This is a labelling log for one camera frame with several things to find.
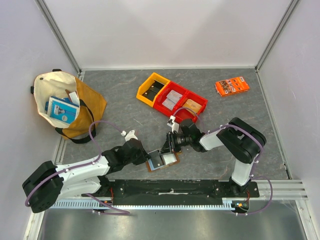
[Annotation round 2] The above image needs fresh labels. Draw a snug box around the brown leather card holder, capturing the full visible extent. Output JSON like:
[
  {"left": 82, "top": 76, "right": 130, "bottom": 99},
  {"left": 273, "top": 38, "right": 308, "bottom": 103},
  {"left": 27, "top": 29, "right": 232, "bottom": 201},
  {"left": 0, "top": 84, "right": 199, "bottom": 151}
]
[{"left": 146, "top": 149, "right": 180, "bottom": 173}]

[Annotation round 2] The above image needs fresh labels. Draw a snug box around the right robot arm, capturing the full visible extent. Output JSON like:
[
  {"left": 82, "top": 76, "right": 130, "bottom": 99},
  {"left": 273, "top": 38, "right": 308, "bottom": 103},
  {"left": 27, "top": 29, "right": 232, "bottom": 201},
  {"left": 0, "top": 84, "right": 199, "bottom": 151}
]
[{"left": 159, "top": 117, "right": 267, "bottom": 197}]

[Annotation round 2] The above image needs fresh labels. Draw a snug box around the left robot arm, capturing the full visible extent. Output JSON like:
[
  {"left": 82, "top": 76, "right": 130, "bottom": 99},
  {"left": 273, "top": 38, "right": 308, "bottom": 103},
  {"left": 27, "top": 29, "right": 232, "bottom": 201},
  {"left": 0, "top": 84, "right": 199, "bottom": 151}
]
[{"left": 22, "top": 138, "right": 151, "bottom": 213}]

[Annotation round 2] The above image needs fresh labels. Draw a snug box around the red bin with gold cards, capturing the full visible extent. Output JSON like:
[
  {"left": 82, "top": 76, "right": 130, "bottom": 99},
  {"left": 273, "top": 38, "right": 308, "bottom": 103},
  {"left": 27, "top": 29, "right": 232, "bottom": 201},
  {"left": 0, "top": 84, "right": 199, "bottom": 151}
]
[{"left": 173, "top": 91, "right": 208, "bottom": 123}]

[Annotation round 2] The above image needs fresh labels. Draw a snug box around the gold card stack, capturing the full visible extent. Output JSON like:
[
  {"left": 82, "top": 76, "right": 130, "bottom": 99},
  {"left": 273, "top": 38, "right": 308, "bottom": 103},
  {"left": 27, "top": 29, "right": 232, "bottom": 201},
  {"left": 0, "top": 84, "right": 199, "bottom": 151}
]
[{"left": 183, "top": 98, "right": 202, "bottom": 115}]

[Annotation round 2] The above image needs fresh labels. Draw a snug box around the red bin with silver cards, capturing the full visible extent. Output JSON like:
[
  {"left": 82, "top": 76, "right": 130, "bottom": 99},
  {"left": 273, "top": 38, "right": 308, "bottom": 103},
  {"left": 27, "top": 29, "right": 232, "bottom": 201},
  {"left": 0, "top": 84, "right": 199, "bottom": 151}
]
[{"left": 153, "top": 81, "right": 188, "bottom": 117}]

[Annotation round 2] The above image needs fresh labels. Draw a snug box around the silver card stack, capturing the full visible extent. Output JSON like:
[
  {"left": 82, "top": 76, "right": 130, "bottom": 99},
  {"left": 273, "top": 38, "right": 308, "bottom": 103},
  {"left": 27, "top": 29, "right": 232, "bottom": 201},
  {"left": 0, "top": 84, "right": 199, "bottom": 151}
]
[{"left": 162, "top": 90, "right": 183, "bottom": 110}]

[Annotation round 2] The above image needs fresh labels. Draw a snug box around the black card stack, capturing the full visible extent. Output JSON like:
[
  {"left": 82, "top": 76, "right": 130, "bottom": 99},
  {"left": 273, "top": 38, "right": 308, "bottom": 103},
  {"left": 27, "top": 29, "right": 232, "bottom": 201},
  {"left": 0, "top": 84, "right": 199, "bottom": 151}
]
[{"left": 142, "top": 80, "right": 165, "bottom": 101}]

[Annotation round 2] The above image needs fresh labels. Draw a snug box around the yellow plastic bin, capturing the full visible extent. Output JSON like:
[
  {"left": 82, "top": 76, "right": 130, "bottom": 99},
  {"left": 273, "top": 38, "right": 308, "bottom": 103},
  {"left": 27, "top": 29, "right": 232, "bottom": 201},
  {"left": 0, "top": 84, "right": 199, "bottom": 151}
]
[{"left": 136, "top": 72, "right": 171, "bottom": 107}]

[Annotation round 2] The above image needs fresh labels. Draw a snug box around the orange printed box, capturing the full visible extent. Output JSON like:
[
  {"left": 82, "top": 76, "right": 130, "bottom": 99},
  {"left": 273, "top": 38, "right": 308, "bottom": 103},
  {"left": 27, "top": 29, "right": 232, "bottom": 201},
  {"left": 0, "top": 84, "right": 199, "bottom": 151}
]
[{"left": 214, "top": 76, "right": 250, "bottom": 97}]

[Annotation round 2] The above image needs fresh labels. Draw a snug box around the blue and white booklet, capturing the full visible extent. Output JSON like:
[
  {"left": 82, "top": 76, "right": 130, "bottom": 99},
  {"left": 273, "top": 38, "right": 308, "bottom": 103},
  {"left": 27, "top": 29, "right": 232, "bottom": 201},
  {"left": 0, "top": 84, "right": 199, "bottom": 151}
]
[{"left": 47, "top": 96, "right": 80, "bottom": 124}]

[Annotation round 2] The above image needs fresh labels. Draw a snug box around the white and tan tote bag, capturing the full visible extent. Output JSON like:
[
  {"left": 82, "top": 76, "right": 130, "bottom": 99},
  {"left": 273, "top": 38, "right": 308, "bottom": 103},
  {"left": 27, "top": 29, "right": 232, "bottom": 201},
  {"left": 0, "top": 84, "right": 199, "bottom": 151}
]
[{"left": 30, "top": 69, "right": 107, "bottom": 144}]

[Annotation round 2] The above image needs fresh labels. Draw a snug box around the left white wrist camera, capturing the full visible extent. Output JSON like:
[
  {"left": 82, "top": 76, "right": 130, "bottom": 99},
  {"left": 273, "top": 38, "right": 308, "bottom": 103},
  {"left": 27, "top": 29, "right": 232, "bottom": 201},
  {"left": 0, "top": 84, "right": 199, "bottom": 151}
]
[{"left": 120, "top": 130, "right": 138, "bottom": 142}]

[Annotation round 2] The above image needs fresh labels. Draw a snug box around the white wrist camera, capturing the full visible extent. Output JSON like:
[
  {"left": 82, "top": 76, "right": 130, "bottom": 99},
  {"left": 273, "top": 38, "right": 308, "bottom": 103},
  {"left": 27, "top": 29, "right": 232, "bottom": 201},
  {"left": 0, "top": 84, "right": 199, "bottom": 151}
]
[
  {"left": 120, "top": 130, "right": 138, "bottom": 142},
  {"left": 167, "top": 115, "right": 180, "bottom": 133}
]

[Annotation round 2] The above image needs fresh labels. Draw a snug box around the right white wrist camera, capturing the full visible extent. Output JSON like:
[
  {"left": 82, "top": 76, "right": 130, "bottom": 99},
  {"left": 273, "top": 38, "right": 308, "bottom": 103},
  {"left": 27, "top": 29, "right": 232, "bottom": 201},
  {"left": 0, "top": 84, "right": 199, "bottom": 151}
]
[{"left": 167, "top": 115, "right": 180, "bottom": 133}]

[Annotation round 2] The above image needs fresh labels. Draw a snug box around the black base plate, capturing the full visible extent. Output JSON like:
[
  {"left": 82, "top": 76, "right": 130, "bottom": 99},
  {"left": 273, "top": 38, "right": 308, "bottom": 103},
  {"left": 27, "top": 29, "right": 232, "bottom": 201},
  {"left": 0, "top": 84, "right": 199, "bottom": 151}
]
[{"left": 92, "top": 179, "right": 260, "bottom": 199}]

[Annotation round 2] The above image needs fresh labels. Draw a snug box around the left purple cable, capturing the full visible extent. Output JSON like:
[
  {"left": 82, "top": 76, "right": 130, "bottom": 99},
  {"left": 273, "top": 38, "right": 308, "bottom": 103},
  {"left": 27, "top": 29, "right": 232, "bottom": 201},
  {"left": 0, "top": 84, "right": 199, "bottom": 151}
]
[{"left": 24, "top": 120, "right": 131, "bottom": 216}]

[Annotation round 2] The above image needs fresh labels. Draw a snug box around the aluminium frame rail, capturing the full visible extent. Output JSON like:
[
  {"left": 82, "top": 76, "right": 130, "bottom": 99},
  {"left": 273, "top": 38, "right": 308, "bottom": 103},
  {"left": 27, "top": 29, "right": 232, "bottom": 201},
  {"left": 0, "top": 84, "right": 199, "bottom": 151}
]
[{"left": 48, "top": 179, "right": 308, "bottom": 211}]

